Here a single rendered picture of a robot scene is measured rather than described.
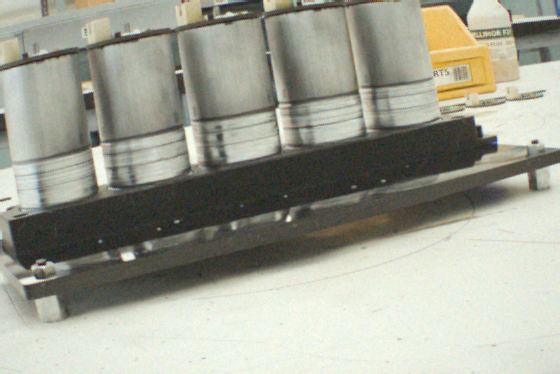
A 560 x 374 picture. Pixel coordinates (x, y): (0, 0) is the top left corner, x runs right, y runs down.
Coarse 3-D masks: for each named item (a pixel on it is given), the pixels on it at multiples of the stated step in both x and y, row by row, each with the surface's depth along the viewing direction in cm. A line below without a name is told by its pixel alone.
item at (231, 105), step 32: (192, 32) 28; (224, 32) 27; (256, 32) 28; (192, 64) 28; (224, 64) 28; (256, 64) 28; (192, 96) 28; (224, 96) 28; (256, 96) 28; (192, 128) 29; (224, 128) 28; (256, 128) 28; (224, 160) 28; (256, 160) 28
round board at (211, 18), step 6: (240, 12) 28; (246, 12) 29; (258, 12) 28; (204, 18) 28; (210, 18) 28; (222, 18) 27; (228, 18) 27; (234, 18) 27; (240, 18) 28; (192, 24) 28; (198, 24) 27; (204, 24) 27; (180, 30) 28
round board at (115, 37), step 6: (144, 30) 28; (150, 30) 27; (156, 30) 27; (162, 30) 27; (168, 30) 27; (114, 36) 27; (120, 36) 27; (126, 36) 26; (132, 36) 26; (138, 36) 26; (96, 42) 26; (102, 42) 26; (108, 42) 26; (114, 42) 26; (90, 48) 27
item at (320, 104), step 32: (288, 32) 29; (320, 32) 29; (288, 64) 29; (320, 64) 29; (352, 64) 30; (288, 96) 29; (320, 96) 29; (352, 96) 29; (288, 128) 30; (320, 128) 29; (352, 128) 29
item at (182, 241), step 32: (448, 160) 29; (480, 160) 28; (512, 160) 27; (544, 160) 27; (288, 192) 28; (320, 192) 27; (352, 192) 27; (384, 192) 26; (416, 192) 25; (448, 192) 26; (160, 224) 26; (192, 224) 26; (224, 224) 25; (256, 224) 24; (288, 224) 24; (320, 224) 24; (0, 256) 25; (32, 256) 25; (64, 256) 24; (96, 256) 23; (128, 256) 23; (160, 256) 23; (192, 256) 23; (32, 288) 21; (64, 288) 22
